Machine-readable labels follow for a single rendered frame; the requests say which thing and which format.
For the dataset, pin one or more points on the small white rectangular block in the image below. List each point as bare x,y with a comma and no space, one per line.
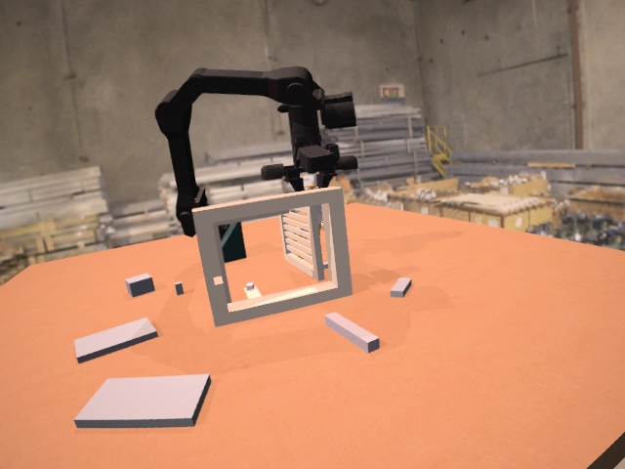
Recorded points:
401,287

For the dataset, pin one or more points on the pale pink rectangular bar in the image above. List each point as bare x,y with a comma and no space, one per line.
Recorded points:
364,339

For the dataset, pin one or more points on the white flat rectangular slab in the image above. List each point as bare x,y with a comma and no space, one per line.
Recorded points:
146,402
114,339

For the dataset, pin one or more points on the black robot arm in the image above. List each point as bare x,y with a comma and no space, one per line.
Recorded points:
292,86

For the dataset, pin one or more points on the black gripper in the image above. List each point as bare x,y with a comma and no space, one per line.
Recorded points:
292,175

